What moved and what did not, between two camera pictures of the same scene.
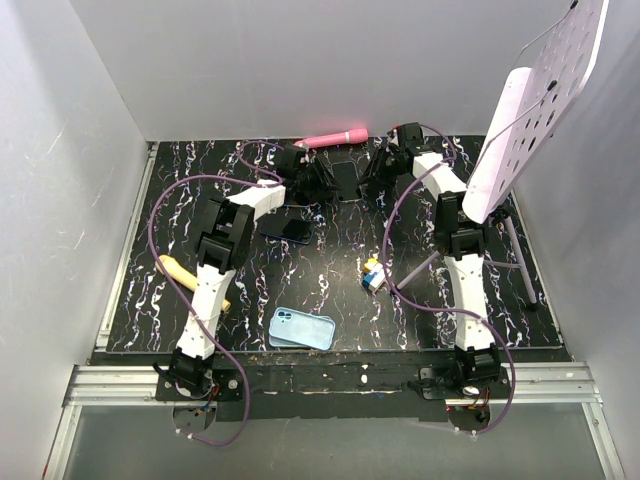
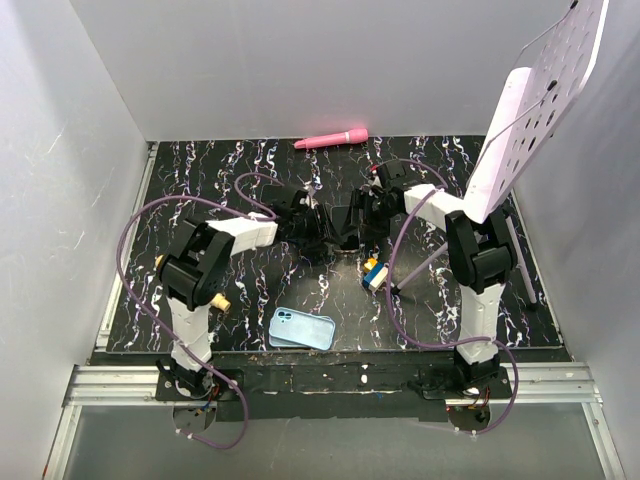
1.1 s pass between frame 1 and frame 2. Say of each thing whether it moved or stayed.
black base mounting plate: stayed
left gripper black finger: moved
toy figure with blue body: stayed
